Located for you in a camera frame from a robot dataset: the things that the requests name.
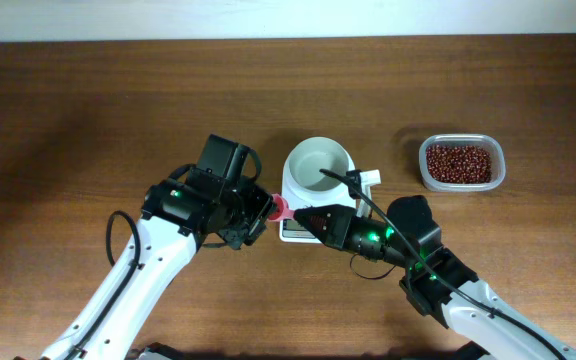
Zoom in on pink measuring scoop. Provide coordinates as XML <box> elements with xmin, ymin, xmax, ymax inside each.
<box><xmin>267</xmin><ymin>193</ymin><xmax>294</xmax><ymax>222</ymax></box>

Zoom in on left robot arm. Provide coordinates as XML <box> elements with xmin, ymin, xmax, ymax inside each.
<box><xmin>41</xmin><ymin>135</ymin><xmax>276</xmax><ymax>359</ymax></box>

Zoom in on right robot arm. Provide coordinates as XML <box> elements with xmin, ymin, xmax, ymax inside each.
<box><xmin>294</xmin><ymin>195</ymin><xmax>576</xmax><ymax>359</ymax></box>

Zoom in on white digital kitchen scale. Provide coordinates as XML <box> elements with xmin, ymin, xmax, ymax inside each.
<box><xmin>278</xmin><ymin>137</ymin><xmax>358</xmax><ymax>245</ymax></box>

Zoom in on white round bowl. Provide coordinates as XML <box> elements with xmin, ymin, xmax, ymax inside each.
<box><xmin>284</xmin><ymin>137</ymin><xmax>355</xmax><ymax>193</ymax></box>

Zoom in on red adzuki beans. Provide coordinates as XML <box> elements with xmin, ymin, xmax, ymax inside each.
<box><xmin>425</xmin><ymin>145</ymin><xmax>492</xmax><ymax>184</ymax></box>

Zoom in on clear plastic container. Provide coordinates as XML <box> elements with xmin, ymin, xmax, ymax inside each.
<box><xmin>418</xmin><ymin>134</ymin><xmax>506</xmax><ymax>192</ymax></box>

